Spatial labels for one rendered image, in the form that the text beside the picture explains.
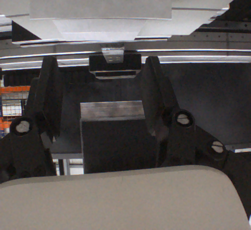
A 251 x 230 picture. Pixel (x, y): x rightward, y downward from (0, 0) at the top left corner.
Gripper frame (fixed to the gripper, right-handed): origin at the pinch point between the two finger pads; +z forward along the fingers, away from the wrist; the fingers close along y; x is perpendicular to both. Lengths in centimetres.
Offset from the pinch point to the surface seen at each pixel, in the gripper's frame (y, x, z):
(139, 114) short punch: 5.1, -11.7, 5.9
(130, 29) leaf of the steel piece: 3.3, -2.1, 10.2
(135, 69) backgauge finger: 8.5, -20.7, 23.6
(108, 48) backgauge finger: 1.6, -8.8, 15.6
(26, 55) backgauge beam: -18.0, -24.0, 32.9
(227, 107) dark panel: 54, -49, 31
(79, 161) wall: -46, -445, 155
